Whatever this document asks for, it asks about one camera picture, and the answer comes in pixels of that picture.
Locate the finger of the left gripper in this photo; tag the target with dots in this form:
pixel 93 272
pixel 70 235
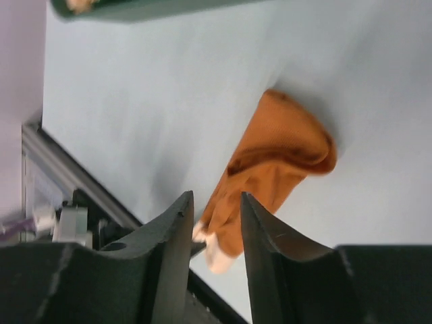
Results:
pixel 197 248

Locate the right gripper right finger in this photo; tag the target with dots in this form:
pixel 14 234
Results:
pixel 293 279

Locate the orange brown underwear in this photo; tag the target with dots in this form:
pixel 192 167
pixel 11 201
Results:
pixel 282 145

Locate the green compartment tray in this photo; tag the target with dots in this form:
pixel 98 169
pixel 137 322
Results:
pixel 130 12

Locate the aluminium front rail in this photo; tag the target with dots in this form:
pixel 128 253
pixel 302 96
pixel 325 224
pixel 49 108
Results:
pixel 69 175

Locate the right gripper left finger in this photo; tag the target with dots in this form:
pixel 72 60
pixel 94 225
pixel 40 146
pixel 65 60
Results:
pixel 140 278

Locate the peach boxer underwear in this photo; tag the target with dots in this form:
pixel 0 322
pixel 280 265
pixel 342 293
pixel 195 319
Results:
pixel 80 6

